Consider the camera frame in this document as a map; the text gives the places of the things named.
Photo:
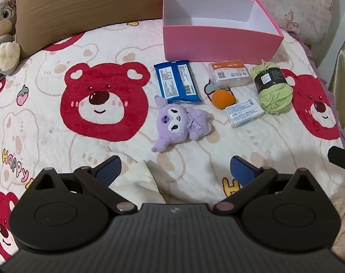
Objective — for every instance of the blue wet wipes packet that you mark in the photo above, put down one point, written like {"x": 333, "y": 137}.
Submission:
{"x": 176, "y": 81}

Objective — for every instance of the clear case with orange label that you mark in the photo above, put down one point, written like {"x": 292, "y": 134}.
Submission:
{"x": 229, "y": 74}

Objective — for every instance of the pink cardboard box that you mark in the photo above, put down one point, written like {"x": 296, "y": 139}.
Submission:
{"x": 218, "y": 44}

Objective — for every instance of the gold satin curtain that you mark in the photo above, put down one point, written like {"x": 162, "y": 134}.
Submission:
{"x": 343, "y": 76}

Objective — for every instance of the brown pillow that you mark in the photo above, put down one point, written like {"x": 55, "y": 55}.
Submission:
{"x": 90, "y": 8}

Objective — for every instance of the purple plush toy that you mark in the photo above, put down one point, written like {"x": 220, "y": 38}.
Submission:
{"x": 176, "y": 121}

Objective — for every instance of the pink floral pillow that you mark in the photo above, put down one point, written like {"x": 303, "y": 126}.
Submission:
{"x": 289, "y": 2}

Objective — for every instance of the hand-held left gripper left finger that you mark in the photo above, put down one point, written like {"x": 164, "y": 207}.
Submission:
{"x": 108, "y": 170}

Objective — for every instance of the small white printed box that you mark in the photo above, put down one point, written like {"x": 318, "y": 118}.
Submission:
{"x": 243, "y": 113}

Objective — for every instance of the orange makeup sponge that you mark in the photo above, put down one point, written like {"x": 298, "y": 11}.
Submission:
{"x": 222, "y": 99}

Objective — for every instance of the cream cloth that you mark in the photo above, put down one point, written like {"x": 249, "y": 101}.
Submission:
{"x": 138, "y": 183}

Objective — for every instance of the grey rabbit plush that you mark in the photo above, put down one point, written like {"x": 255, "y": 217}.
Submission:
{"x": 3, "y": 14}

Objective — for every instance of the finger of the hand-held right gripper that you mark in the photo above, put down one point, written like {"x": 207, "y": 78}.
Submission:
{"x": 340, "y": 159}

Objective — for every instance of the green yarn ball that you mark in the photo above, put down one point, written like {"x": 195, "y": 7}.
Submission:
{"x": 275, "y": 96}

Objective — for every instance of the beige fluffy cloth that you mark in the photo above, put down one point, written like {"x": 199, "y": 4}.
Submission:
{"x": 344, "y": 213}

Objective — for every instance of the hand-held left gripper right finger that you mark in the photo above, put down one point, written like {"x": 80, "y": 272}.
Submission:
{"x": 242, "y": 171}

